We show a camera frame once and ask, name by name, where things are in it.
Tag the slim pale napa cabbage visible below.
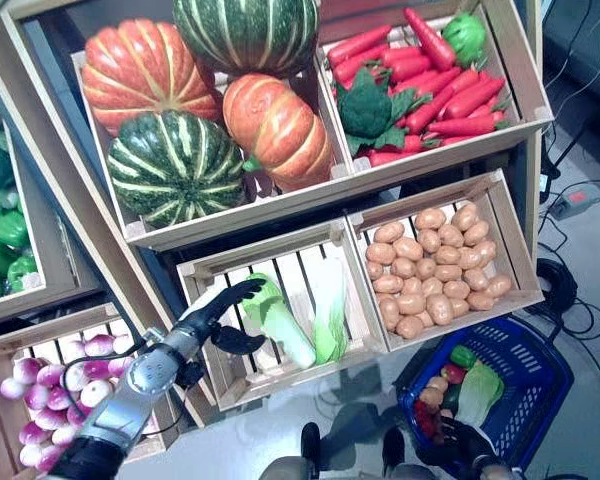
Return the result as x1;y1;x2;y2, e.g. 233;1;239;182
311;257;352;366

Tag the small green bell pepper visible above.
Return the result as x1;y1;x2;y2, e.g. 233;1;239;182
449;344;479;370

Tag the robot leg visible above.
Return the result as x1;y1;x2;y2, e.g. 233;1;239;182
258;421;323;480
381;426;432;480

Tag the red chili pepper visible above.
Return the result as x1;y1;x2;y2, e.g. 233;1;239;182
413;399;437;439

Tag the wooden pepper crate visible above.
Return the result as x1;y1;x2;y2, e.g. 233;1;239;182
0;93;105;327

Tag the wooden cabbage crate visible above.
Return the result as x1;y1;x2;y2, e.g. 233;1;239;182
175;219;390;413

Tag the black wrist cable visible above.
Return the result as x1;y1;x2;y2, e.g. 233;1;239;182
61;338;204;437

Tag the dark robot left hand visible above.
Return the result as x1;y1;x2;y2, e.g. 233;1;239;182
178;278;268;356

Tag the elongated orange pumpkin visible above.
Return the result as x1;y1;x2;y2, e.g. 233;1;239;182
222;73;334;194

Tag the purple white turnip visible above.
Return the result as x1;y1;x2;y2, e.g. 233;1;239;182
12;356;44;386
83;333;117;358
106;355;132;378
45;385;74;413
65;401;92;429
0;376;29;401
18;443;44;468
23;383;52;412
34;406;69;433
50;424;80;447
59;361;92;393
79;378;114;409
18;420;49;447
36;444;65;473
35;363;66;389
83;356;112;382

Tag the dark green cucumber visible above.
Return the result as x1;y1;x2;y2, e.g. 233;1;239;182
441;383;462;412

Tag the blue plastic shopping basket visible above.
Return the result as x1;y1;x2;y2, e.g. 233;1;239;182
397;315;576;477

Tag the dark cabinet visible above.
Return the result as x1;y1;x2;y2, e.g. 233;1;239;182
541;0;600;101

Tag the wooden shelf frame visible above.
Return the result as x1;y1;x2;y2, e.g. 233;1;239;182
0;0;545;430

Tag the wooden carrot crate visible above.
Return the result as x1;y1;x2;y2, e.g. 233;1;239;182
315;0;555;175

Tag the napa cabbage with yellow-green leaves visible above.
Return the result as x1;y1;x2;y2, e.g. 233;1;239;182
453;360;506;427

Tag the wooden pumpkin crate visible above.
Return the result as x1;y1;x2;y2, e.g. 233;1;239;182
70;47;356;253

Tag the black floor cable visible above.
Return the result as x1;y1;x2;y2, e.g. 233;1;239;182
523;297;600;401

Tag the grey power strip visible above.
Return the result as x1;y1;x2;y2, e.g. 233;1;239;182
549;183;600;220

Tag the robot left leg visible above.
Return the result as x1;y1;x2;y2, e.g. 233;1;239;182
258;421;323;480

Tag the large orange ribbed pumpkin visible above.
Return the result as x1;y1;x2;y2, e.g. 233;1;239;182
80;18;222;137

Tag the robot right leg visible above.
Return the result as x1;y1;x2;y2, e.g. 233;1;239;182
381;426;432;480

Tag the wooden potato crate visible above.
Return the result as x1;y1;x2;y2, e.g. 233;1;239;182
346;168;546;354

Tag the napa cabbage with thick stem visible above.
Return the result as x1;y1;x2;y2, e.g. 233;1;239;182
241;272;318;371

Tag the small red pepper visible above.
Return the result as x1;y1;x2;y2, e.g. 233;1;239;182
441;363;467;386

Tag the green striped pumpkin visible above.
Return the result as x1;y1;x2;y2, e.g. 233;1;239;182
172;0;322;80
105;110;247;230

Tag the bright green lettuce head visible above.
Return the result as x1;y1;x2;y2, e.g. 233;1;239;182
441;13;488;70

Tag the dark robot right hand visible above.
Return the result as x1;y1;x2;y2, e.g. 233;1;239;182
414;416;500;474

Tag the coiled black cable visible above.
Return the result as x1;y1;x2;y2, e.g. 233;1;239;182
534;258;579;314

